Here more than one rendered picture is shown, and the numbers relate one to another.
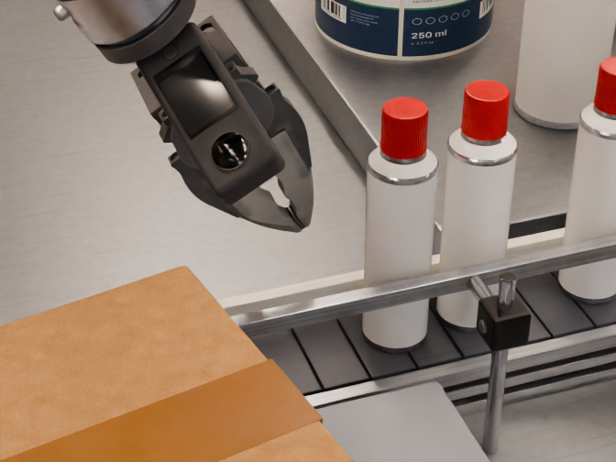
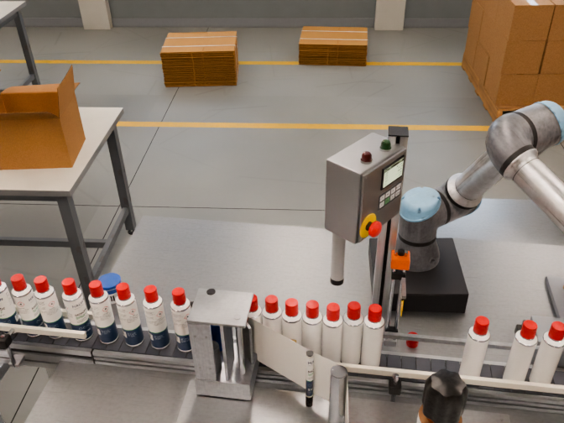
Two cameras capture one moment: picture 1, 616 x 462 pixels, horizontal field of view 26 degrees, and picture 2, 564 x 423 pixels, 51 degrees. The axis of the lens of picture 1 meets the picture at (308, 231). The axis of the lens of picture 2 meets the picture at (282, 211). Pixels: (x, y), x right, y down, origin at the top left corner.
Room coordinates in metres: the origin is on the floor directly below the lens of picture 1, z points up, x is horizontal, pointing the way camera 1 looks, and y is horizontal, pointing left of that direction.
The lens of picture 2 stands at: (1.99, -0.18, 2.13)
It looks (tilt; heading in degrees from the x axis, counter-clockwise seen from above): 35 degrees down; 208
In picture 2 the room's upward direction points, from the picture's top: 1 degrees counter-clockwise
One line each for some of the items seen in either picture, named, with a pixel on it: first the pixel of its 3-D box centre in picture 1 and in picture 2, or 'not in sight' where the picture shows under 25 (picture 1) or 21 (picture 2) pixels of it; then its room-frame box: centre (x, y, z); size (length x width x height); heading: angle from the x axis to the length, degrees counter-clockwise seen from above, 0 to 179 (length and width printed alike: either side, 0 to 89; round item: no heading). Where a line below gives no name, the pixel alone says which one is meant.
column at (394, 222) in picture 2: not in sight; (386, 247); (0.81, -0.50, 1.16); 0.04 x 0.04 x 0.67; 19
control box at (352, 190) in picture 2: not in sight; (365, 188); (0.89, -0.55, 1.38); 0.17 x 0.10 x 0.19; 164
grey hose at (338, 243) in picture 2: not in sight; (338, 249); (0.89, -0.60, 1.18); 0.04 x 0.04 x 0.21
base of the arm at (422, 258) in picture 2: not in sight; (415, 244); (0.50, -0.50, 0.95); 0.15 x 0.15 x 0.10
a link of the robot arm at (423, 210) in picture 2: not in sight; (420, 213); (0.49, -0.50, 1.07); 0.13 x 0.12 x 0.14; 148
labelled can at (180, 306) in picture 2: not in sight; (182, 319); (1.12, -0.95, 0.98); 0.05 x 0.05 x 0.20
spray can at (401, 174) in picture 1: (399, 226); (548, 355); (0.82, -0.07, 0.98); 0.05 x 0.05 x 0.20
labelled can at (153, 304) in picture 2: not in sight; (155, 316); (1.14, -1.02, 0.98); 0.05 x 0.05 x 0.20
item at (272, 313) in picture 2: not in sight; (272, 327); (1.04, -0.72, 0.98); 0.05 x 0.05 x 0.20
